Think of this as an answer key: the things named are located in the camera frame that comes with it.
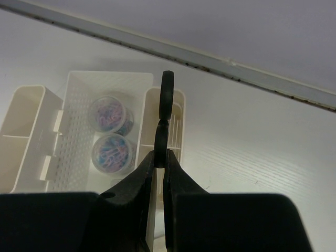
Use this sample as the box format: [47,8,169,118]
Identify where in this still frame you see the white perforated basket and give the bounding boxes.
[46,71,153,193]

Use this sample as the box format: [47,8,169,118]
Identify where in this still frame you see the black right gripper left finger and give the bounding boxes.
[1,152,154,251]

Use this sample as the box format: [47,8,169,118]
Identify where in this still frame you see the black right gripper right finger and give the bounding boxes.
[163,151,312,251]

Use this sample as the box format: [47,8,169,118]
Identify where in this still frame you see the paperclip jar near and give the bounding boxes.
[91,134,137,175]

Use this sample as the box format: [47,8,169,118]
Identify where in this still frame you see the cream divided organizer far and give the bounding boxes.
[136,88,186,252]

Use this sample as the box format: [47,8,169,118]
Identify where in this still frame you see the paperclip jar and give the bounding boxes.
[88,96,134,136]
[91,134,137,175]

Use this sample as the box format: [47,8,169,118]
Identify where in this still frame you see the cream divided side organizer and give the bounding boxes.
[1,86,63,193]

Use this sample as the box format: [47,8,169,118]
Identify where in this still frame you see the paperclip jar far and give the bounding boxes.
[88,96,134,136]

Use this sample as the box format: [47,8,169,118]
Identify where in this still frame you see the black handled scissors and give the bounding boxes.
[154,70,175,252]

